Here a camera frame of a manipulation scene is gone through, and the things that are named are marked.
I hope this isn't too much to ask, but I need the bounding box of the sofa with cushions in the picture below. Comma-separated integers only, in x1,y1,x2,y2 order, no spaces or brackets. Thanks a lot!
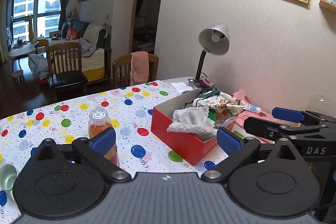
49,19,110,82

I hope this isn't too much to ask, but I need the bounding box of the wooden chair with towel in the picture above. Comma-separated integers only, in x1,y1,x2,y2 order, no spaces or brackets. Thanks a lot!
112,53,159,88

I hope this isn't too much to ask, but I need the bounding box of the Christmas print fabric bag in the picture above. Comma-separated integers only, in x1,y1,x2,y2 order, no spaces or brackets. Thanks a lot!
185,88,247,115

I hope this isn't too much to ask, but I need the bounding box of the orange drink plastic bottle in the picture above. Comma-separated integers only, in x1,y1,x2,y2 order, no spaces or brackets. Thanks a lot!
88,108,118,166

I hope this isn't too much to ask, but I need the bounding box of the small white tube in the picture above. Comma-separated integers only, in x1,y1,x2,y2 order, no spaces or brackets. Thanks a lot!
244,103,261,114

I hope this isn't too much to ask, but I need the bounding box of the grey desk lamp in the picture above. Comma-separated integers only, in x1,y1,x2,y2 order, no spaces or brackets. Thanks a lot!
189,23,230,88

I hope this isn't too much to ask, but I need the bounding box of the dark wooden dining chair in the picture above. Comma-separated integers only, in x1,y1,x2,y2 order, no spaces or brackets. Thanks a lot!
46,42,88,102

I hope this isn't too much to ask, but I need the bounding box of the grey bag on floor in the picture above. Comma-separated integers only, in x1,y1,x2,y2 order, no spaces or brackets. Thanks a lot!
28,54,50,80

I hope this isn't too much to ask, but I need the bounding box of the grey fluffy cloth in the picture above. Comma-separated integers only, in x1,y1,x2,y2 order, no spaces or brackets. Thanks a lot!
167,106,217,141

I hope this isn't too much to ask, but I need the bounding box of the red cardboard box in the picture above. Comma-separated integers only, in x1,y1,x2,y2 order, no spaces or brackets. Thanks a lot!
151,89,217,165

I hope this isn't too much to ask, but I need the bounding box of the white paper note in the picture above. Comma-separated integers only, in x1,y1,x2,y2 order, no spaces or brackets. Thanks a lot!
171,82,194,93

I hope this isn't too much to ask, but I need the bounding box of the pink plastic packet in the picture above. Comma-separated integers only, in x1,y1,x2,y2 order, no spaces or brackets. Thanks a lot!
231,90,301,138

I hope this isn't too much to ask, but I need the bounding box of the balloon print tablecloth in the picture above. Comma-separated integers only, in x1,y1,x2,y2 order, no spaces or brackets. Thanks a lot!
0,79,274,224

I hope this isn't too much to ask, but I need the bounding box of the green sponge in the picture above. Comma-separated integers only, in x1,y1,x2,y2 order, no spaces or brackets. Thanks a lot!
208,109,217,122

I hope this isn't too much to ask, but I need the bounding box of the pink towel on chair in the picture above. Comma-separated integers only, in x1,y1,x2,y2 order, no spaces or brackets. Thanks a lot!
130,51,149,85

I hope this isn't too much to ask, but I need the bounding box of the clear plastic bag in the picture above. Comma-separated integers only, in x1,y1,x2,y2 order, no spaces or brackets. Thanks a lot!
215,114,236,130

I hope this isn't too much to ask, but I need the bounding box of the pale green ceramic mug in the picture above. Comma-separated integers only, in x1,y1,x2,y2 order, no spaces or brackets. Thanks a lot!
0,164,18,201

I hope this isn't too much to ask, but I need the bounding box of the small white side table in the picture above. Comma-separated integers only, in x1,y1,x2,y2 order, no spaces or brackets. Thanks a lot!
9,41,38,72

